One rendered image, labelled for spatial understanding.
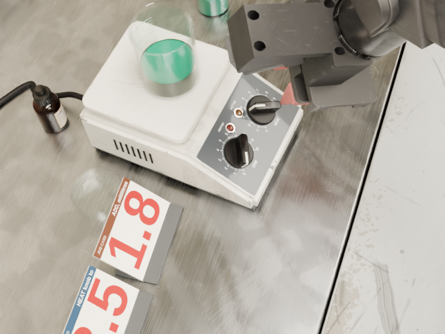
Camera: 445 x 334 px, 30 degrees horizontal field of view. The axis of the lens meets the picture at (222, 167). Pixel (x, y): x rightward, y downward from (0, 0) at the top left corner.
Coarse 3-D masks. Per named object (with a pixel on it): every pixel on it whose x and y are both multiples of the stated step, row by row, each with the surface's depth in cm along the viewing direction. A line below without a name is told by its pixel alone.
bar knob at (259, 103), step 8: (256, 96) 86; (264, 96) 86; (248, 104) 85; (256, 104) 84; (264, 104) 84; (272, 104) 84; (280, 104) 85; (248, 112) 85; (256, 112) 84; (264, 112) 85; (272, 112) 86; (256, 120) 85; (264, 120) 85; (272, 120) 86
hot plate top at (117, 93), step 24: (120, 48) 86; (216, 48) 85; (120, 72) 85; (216, 72) 84; (96, 96) 83; (120, 96) 83; (144, 96) 83; (192, 96) 82; (120, 120) 82; (144, 120) 81; (168, 120) 81; (192, 120) 81
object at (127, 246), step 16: (128, 192) 84; (144, 192) 85; (128, 208) 83; (144, 208) 84; (160, 208) 85; (128, 224) 83; (144, 224) 84; (112, 240) 81; (128, 240) 82; (144, 240) 83; (112, 256) 81; (128, 256) 82; (144, 256) 83
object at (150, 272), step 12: (168, 204) 86; (108, 216) 82; (168, 216) 85; (180, 216) 86; (156, 228) 84; (168, 228) 85; (156, 240) 84; (168, 240) 84; (156, 252) 83; (144, 264) 83; (156, 264) 83; (132, 276) 82; (144, 276) 82; (156, 276) 82
